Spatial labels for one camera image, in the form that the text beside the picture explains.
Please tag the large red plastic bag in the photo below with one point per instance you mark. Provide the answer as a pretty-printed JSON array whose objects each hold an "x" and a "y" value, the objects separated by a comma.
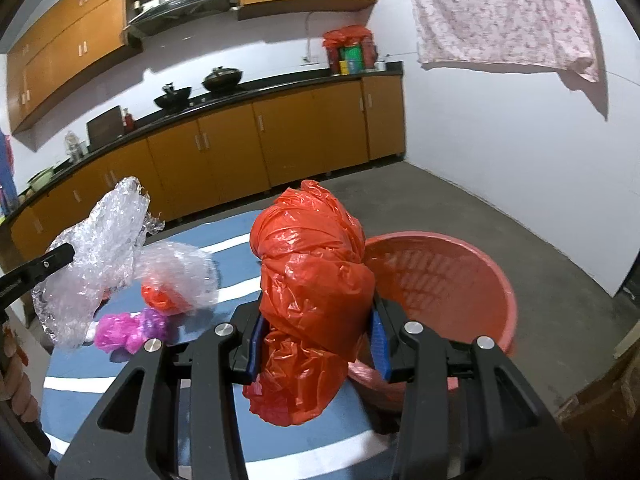
[{"x": 310, "y": 270}]

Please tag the red plastic basket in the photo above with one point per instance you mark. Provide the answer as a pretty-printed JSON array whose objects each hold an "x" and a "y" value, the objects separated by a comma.
[{"x": 450, "y": 280}]

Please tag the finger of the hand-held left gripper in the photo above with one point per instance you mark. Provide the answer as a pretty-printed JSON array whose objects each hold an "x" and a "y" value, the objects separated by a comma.
[{"x": 45, "y": 264}]

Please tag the person's left hand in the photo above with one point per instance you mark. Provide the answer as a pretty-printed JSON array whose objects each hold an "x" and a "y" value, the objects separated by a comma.
[{"x": 17, "y": 385}]

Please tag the black kitchen countertop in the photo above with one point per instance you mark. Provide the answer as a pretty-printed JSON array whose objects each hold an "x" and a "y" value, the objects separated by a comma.
[{"x": 280, "y": 82}]

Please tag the blue striped tablecloth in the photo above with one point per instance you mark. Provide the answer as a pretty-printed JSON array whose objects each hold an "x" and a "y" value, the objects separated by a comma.
[{"x": 75, "y": 415}]

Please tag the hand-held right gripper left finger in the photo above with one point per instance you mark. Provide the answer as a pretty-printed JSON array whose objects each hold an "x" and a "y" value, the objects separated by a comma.
[{"x": 255, "y": 345}]

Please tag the pink plastic bag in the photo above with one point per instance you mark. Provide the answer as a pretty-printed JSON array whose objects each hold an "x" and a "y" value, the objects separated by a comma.
[{"x": 125, "y": 332}]

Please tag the green basin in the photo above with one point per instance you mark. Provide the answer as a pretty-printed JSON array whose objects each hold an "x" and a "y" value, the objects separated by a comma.
[{"x": 40, "y": 179}]

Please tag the black lidded wok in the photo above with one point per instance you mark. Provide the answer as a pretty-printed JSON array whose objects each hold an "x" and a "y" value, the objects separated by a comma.
[{"x": 222, "y": 80}]

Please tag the black open wok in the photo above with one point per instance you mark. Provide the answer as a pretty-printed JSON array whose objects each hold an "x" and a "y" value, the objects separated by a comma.
[{"x": 172, "y": 99}]

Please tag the wooden base cabinets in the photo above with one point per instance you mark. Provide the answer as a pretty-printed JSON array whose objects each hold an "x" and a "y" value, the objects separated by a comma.
[{"x": 290, "y": 130}]

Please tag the green canister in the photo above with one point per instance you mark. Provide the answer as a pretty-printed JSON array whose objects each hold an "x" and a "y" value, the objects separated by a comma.
[{"x": 352, "y": 60}]

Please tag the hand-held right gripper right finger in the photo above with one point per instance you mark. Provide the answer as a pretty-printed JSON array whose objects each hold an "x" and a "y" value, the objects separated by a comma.
[{"x": 380, "y": 345}]

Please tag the dark cutting board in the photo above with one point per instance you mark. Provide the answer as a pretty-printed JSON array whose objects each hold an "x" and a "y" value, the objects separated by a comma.
[{"x": 105, "y": 127}]

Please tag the yellow box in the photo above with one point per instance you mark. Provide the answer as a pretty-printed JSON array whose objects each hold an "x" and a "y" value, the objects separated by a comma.
[{"x": 344, "y": 68}]

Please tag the steel range hood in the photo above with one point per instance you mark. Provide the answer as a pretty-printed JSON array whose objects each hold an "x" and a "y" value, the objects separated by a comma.
[{"x": 175, "y": 7}]

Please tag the red bottle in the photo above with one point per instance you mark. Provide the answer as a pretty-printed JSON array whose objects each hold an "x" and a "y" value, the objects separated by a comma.
[{"x": 128, "y": 121}]

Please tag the dark red canister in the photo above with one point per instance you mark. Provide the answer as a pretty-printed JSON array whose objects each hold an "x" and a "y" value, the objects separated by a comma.
[{"x": 332, "y": 60}]

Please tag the pink floral hanging cloth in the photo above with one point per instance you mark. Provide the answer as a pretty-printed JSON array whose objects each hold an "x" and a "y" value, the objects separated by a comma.
[{"x": 500, "y": 10}]

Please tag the red thermos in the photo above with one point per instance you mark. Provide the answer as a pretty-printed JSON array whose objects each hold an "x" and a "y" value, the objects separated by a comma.
[{"x": 369, "y": 56}]

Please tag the purple hanging cloth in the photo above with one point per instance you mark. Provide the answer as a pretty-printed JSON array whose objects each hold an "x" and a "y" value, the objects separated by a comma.
[{"x": 5, "y": 160}]

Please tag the white wall socket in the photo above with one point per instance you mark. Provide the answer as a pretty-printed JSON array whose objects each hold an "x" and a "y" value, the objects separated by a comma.
[{"x": 310, "y": 60}]

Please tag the brown wooden stool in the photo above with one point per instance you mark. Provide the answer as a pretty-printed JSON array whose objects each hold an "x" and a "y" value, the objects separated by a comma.
[{"x": 600, "y": 410}]

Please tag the red bag over canisters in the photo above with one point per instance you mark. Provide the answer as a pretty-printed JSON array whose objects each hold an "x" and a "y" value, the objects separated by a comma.
[{"x": 347, "y": 36}]

